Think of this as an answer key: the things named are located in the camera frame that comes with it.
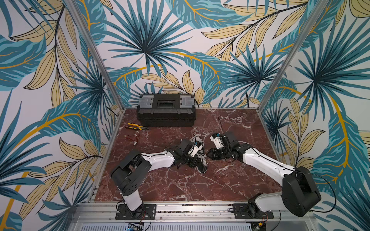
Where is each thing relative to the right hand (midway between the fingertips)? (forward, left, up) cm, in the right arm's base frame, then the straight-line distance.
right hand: (209, 153), depth 85 cm
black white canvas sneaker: (-7, +4, -4) cm, 9 cm away
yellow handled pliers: (+27, +48, -7) cm, 55 cm away
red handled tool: (+15, +48, -6) cm, 51 cm away
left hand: (-3, +6, -5) cm, 9 cm away
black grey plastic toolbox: (+28, +25, +9) cm, 39 cm away
